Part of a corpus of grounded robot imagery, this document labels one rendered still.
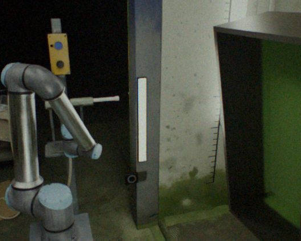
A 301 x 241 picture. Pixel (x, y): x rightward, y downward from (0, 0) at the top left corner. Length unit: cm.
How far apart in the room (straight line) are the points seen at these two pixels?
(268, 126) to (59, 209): 131
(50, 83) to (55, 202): 53
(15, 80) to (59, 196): 56
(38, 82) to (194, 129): 134
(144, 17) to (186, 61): 41
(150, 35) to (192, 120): 71
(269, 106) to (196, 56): 60
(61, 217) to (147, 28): 124
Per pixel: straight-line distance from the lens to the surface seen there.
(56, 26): 216
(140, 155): 226
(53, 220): 155
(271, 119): 202
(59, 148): 222
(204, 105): 233
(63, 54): 213
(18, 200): 164
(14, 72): 146
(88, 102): 208
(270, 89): 194
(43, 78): 139
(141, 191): 245
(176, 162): 242
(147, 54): 207
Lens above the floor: 174
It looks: 22 degrees down
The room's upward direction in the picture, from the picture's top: straight up
